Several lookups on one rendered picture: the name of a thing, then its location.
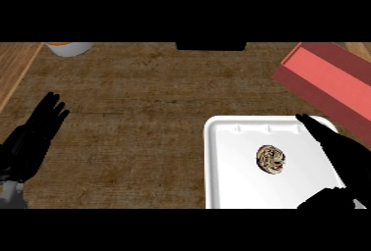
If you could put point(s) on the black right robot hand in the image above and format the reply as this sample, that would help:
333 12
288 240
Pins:
344 153

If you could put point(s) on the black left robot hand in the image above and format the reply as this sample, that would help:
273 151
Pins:
34 134

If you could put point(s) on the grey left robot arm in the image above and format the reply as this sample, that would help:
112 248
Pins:
12 194

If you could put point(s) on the beige swirled cupcake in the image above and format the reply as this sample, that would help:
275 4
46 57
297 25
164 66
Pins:
270 159

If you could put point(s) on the white tray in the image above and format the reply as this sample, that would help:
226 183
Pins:
241 170

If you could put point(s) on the red open box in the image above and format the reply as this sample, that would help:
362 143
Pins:
333 81

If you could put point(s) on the white cup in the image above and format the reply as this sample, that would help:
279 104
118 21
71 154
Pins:
69 48

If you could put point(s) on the black appliance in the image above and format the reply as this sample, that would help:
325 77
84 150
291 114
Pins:
210 46

